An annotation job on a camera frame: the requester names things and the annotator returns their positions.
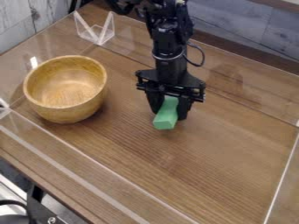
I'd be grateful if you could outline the green rectangular stick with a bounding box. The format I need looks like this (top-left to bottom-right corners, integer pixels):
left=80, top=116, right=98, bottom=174
left=153, top=96, right=179, bottom=130

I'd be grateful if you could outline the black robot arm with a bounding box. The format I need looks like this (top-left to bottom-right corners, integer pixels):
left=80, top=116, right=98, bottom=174
left=105, top=0, right=205, bottom=120

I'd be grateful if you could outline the clear acrylic wall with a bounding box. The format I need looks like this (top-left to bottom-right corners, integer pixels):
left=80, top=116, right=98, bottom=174
left=263, top=139, right=299, bottom=224
left=0, top=108, right=200, bottom=224

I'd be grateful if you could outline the black cable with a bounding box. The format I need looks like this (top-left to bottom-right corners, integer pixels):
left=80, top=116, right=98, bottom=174
left=181, top=40, right=207, bottom=68

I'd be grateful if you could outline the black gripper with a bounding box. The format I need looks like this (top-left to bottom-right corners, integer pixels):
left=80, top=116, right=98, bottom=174
left=134, top=53, right=205, bottom=121

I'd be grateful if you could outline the wooden bowl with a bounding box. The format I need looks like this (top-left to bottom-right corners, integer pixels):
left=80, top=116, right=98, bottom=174
left=22, top=55, right=108, bottom=123

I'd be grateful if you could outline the clear acrylic right wall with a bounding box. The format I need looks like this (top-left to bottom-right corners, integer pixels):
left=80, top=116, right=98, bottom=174
left=263, top=139, right=299, bottom=224

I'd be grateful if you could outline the small white tag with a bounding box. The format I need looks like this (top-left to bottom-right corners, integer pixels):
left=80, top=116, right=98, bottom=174
left=29, top=56, right=38, bottom=69

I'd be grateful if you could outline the clear acrylic corner bracket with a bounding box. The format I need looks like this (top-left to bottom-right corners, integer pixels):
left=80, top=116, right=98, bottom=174
left=73, top=11, right=114, bottom=46

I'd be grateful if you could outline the black metal table leg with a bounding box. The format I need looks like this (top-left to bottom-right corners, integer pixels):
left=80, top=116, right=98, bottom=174
left=24, top=185, right=80, bottom=224

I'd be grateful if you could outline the clear acrylic front wall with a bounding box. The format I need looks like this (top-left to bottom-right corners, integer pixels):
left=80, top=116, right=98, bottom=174
left=0, top=108, right=200, bottom=224

